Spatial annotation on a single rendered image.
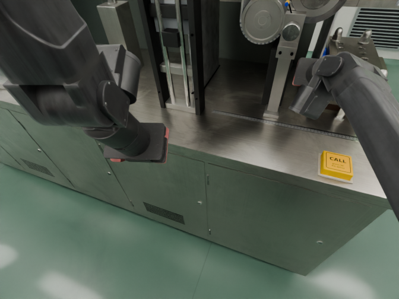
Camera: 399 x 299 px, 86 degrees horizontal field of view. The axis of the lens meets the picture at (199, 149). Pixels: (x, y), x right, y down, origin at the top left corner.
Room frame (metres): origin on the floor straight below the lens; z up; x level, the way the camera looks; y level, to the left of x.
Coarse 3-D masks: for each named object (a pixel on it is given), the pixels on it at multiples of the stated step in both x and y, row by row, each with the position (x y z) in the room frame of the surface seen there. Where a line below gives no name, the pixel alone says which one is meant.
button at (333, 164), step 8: (328, 152) 0.38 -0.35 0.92; (328, 160) 0.35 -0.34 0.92; (336, 160) 0.35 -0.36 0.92; (344, 160) 0.35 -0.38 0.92; (328, 168) 0.33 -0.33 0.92; (336, 168) 0.32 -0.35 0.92; (344, 168) 0.32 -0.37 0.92; (352, 168) 0.32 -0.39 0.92; (336, 176) 0.31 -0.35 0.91; (344, 176) 0.31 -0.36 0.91; (352, 176) 0.30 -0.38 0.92
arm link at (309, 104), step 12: (324, 60) 0.39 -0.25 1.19; (336, 60) 0.36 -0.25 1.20; (324, 72) 0.36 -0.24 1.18; (336, 72) 0.34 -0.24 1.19; (324, 84) 0.37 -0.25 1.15; (300, 96) 0.39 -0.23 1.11; (312, 96) 0.37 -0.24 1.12; (324, 96) 0.36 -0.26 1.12; (300, 108) 0.37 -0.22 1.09; (312, 108) 0.35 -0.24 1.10; (324, 108) 0.35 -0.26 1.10
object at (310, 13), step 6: (294, 0) 0.63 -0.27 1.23; (330, 0) 0.60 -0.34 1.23; (336, 0) 0.60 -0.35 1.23; (294, 6) 0.63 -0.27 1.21; (300, 6) 0.63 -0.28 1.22; (324, 6) 0.60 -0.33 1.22; (330, 6) 0.60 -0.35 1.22; (306, 12) 0.62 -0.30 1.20; (312, 12) 0.61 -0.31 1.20; (318, 12) 0.61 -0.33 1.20; (324, 12) 0.60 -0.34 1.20
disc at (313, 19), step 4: (340, 0) 0.60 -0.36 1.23; (344, 0) 0.59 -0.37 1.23; (292, 4) 0.64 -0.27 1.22; (336, 4) 0.60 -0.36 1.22; (340, 4) 0.59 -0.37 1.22; (288, 8) 0.64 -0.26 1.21; (292, 8) 0.64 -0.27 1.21; (332, 8) 0.60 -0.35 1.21; (336, 8) 0.60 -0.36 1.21; (328, 12) 0.60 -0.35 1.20; (332, 12) 0.60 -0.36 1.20; (316, 16) 0.61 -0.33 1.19; (320, 16) 0.61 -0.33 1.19; (324, 16) 0.61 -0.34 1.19; (328, 16) 0.60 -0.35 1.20; (308, 20) 0.62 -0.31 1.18; (312, 20) 0.62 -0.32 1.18; (316, 20) 0.61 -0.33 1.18; (320, 20) 0.61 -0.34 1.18
